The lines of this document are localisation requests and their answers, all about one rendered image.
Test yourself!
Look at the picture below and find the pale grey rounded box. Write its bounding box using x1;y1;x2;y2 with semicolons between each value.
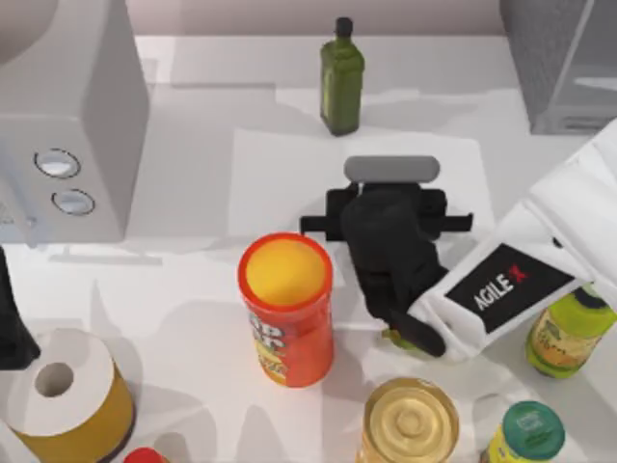
343;154;442;184

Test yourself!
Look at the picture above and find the orange tube can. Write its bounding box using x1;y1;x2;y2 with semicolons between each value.
237;231;335;389

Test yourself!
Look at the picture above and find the small yellow-green object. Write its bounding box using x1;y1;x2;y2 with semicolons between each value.
381;328;412;350

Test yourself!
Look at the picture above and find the golden tin can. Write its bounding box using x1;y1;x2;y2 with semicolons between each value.
356;376;461;463

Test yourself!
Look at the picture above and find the yellow-green bottle with black cap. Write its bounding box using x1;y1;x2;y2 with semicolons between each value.
524;284;617;379

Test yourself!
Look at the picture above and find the small microwave knob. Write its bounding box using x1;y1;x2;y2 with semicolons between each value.
50;188;96;216

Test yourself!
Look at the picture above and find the pale microwave oven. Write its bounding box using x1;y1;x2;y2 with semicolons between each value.
0;0;151;248

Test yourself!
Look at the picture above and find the large microwave knob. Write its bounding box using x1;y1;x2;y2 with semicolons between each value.
33;148;82;179

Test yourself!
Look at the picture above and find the yellow bottle with green lid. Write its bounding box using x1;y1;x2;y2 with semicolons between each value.
480;400;567;463

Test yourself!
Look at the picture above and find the red cap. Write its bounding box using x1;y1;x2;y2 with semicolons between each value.
121;447;171;463

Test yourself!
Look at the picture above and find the white and yellow paper roll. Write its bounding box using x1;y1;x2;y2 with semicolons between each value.
5;327;137;453

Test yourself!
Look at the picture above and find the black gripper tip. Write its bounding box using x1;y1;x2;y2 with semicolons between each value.
0;245;42;372

